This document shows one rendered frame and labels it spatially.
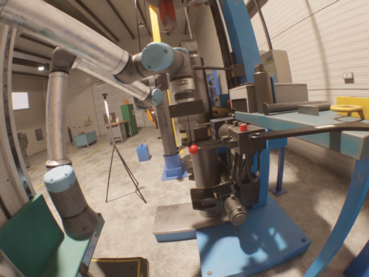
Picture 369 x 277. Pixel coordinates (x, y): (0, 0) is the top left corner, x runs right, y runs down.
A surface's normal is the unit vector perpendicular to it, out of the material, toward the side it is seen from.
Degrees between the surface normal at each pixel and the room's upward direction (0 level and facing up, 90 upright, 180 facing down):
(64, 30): 120
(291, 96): 90
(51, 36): 154
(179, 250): 0
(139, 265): 0
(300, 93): 90
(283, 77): 90
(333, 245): 90
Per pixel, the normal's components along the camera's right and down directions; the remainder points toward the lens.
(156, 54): -0.32, 0.25
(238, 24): 0.04, 0.21
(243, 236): -0.16, -0.96
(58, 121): 0.89, 0.00
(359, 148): -0.99, 0.16
